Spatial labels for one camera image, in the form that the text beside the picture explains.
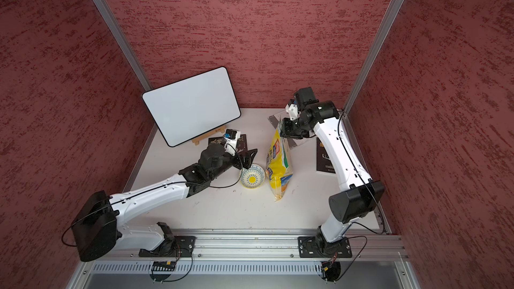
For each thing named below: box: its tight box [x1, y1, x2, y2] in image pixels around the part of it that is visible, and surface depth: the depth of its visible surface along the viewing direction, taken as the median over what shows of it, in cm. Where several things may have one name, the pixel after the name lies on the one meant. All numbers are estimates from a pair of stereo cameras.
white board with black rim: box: [141, 66, 242, 148], surface depth 92 cm
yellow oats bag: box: [265, 122, 294, 202], surface depth 85 cm
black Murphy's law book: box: [316, 137, 336, 174], surface depth 99 cm
